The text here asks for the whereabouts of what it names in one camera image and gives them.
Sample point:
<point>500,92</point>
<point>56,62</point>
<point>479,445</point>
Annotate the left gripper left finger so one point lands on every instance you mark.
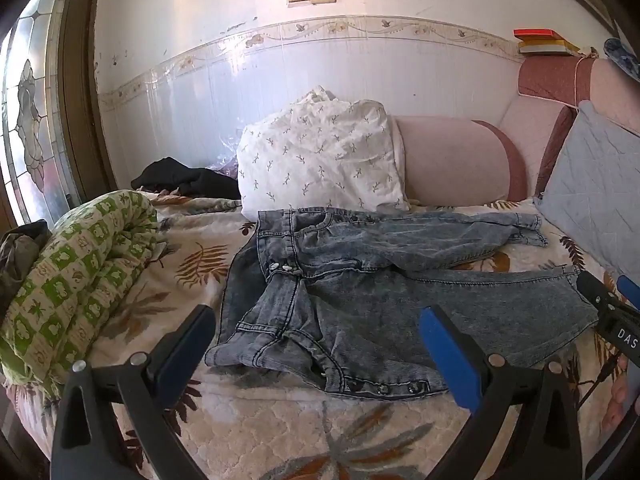
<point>88,442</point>

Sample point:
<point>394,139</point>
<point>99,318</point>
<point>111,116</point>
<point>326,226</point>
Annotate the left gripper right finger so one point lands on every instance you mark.
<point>545,442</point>

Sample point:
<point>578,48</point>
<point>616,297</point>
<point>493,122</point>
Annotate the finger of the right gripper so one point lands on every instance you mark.
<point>629,290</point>
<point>595,291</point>

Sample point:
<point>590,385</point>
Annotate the grey acid-wash denim pants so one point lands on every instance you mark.
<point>334,297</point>

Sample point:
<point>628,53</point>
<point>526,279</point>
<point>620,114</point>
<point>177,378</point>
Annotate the grey quilted pillow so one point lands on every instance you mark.
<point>592,194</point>

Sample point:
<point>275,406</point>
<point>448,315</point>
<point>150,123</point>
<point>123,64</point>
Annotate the leaf pattern bed sheet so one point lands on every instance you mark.
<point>263,425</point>

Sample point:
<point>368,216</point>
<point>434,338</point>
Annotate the green white rolled blanket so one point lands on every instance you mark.
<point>95,254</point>

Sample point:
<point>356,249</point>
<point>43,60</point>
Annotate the pink cylindrical bolster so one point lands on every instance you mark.
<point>459,162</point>

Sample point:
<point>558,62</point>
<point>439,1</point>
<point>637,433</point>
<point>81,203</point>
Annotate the olive dark cloth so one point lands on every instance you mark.
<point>20,249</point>

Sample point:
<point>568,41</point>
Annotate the pink padded headboard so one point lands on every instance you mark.
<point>550,88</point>

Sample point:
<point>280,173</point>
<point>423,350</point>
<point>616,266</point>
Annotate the blue patterned cloth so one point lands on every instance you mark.
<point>622,57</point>

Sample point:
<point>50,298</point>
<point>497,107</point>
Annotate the stack of books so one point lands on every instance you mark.
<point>533,41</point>

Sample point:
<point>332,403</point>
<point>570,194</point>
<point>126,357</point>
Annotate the black garment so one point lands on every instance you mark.
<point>167,174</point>

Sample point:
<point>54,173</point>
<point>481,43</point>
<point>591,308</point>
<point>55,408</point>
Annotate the stained glass window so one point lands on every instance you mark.
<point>35,166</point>

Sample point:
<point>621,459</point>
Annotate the white floral pillow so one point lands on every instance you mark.
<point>321,151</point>

